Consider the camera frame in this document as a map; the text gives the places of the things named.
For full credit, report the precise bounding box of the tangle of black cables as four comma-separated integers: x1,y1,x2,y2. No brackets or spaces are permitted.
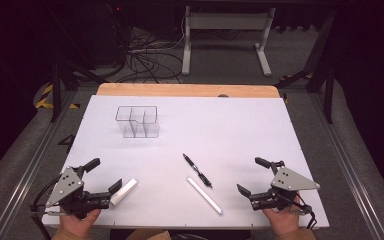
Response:
106,19,194,84

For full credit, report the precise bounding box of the white board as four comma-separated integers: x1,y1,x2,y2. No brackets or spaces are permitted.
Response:
41,94,330,230

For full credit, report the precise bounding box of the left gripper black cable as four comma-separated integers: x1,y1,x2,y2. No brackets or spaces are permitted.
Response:
29,179,61,240

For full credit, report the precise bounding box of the dark equipment rack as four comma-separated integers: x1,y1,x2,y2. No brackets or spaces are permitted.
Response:
89,0,132,68

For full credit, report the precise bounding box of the yellow black hazard tape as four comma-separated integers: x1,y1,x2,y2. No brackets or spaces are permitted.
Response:
34,83,81,110

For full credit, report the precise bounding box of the person's tan clothing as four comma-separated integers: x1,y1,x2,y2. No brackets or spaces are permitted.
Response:
126,229,173,240

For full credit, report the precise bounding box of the black pen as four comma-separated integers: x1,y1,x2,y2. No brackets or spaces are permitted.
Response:
182,153,213,189

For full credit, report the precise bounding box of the wooden table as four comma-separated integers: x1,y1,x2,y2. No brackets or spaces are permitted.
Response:
96,82,281,99

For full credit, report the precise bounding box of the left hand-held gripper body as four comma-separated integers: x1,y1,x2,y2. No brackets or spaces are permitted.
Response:
29,165,113,220

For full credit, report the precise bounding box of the white rectangular bar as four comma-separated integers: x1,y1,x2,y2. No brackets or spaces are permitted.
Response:
109,178,139,207

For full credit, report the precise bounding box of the white desk frame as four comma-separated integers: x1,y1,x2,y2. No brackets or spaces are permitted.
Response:
181,5,277,77

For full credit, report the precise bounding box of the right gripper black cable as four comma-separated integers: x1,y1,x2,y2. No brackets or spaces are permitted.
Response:
296,194,318,231

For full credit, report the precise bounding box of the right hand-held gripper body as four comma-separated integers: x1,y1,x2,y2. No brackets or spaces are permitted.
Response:
249,165,321,216

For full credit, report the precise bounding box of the clear plastic organizer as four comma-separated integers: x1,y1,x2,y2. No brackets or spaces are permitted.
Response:
114,105,161,139

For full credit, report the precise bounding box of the person's right hand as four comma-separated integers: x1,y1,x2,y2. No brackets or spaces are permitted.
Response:
262,207,303,237

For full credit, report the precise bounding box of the aluminium floor rail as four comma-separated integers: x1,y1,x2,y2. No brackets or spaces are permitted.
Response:
308,93,384,240
0,89,78,240

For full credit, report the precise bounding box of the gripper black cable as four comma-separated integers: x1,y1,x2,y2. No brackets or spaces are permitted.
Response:
29,179,61,240
296,194,318,231

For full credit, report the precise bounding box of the black metal stand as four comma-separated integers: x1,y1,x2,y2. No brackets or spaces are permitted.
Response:
274,9,338,125
48,59,109,124

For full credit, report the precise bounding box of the thin white pen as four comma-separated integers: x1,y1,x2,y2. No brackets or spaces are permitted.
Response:
186,176,224,216

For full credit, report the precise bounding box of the person's left hand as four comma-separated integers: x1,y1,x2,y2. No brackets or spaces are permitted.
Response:
59,208,102,239

